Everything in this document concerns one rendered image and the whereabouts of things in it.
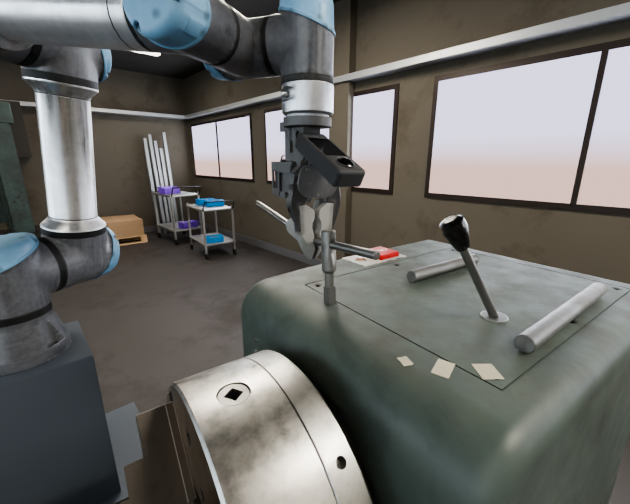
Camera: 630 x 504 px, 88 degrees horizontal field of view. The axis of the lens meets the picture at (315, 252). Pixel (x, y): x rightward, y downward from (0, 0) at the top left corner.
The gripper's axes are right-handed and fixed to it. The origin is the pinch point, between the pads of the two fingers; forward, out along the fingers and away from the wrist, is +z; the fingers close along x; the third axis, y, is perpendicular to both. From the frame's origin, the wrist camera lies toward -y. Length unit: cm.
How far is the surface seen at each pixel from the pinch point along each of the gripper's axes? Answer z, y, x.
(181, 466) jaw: 18.8, -9.0, 24.5
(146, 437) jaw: 15.7, -6.0, 27.1
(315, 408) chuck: 10.4, -18.2, 12.8
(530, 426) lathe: 7.7, -32.9, 0.8
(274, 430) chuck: 10.4, -18.2, 17.5
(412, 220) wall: 46, 176, -250
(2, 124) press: -59, 602, 100
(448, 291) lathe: 7.3, -11.8, -19.5
